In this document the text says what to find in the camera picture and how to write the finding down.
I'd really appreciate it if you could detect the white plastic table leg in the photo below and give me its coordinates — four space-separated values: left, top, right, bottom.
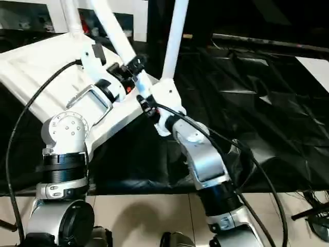
86 0 160 111
61 0 84 38
161 0 190 83

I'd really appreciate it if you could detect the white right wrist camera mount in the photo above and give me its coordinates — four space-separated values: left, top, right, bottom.
149 80 186 137

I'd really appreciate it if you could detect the white cabinet with glass doors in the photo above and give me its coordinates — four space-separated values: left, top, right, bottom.
0 0 150 42

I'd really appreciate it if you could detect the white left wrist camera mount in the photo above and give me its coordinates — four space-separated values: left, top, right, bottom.
80 44 112 89

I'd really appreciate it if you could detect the black metal stand leg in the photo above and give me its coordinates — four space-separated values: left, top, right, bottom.
0 219 19 232

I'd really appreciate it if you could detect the black mat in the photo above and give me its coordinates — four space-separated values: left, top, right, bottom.
0 28 329 196

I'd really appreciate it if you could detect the grey left robot foot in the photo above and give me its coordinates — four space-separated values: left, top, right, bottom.
85 226 112 247

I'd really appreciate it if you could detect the black metal bar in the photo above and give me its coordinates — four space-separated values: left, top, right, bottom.
212 33 329 55

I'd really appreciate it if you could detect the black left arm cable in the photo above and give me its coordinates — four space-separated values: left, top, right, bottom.
5 59 83 245

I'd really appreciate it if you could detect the grey right robot foot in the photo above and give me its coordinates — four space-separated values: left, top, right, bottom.
159 232 196 247

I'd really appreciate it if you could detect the white plastic table top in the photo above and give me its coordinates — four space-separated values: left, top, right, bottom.
0 32 179 152

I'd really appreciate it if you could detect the grey robot foot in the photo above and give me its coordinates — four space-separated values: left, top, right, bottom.
159 232 196 247
85 226 112 247

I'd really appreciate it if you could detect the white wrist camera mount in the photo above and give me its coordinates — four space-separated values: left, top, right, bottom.
80 44 112 89
149 80 186 137

